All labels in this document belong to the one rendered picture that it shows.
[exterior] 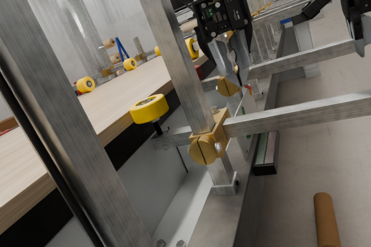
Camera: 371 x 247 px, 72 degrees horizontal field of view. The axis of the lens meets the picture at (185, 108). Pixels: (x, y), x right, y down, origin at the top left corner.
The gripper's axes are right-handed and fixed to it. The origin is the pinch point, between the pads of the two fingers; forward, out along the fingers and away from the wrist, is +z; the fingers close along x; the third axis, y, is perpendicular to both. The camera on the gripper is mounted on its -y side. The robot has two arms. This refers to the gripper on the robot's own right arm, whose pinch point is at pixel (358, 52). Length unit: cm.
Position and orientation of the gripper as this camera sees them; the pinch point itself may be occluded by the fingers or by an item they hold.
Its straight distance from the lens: 71.8
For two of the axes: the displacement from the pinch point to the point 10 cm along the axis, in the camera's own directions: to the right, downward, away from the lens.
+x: 3.5, -4.0, 8.5
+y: 8.6, -2.1, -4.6
